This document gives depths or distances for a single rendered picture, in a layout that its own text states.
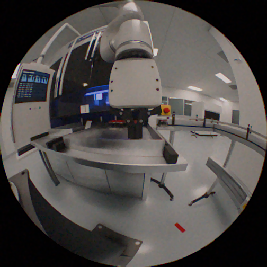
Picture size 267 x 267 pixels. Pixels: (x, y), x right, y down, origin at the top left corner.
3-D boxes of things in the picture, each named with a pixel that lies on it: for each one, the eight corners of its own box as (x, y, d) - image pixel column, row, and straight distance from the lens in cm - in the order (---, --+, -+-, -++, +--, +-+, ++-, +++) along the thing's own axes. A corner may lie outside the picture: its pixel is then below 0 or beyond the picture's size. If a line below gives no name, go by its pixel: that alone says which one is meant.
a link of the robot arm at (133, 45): (152, 63, 25) (153, 72, 23) (120, 64, 25) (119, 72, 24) (158, 41, 19) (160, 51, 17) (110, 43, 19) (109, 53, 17)
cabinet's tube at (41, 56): (37, 71, 127) (63, 28, 189) (41, 65, 116) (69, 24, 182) (28, 70, 125) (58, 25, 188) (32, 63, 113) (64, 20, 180)
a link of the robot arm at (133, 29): (105, 54, 22) (140, 34, 18) (111, 28, 32) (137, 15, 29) (128, 67, 27) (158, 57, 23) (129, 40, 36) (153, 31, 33)
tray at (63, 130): (80, 125, 81) (80, 122, 81) (104, 125, 66) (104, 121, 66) (49, 134, 61) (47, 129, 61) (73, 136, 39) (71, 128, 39)
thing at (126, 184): (72, 151, 265) (67, 121, 247) (143, 158, 179) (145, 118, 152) (45, 169, 223) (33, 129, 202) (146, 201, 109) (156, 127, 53)
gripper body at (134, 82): (154, 68, 24) (156, 109, 20) (116, 70, 24) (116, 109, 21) (161, 50, 18) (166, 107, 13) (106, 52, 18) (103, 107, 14)
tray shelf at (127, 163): (77, 127, 85) (77, 125, 85) (152, 127, 61) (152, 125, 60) (30, 143, 62) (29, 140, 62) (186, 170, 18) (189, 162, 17)
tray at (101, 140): (108, 127, 53) (107, 122, 53) (147, 127, 49) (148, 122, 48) (65, 148, 27) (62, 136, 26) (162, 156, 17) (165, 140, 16)
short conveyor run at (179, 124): (153, 130, 62) (154, 109, 61) (151, 126, 77) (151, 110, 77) (213, 132, 101) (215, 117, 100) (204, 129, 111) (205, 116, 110)
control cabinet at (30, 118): (46, 135, 119) (48, 73, 133) (53, 136, 102) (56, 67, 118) (14, 149, 110) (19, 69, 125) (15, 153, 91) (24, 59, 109)
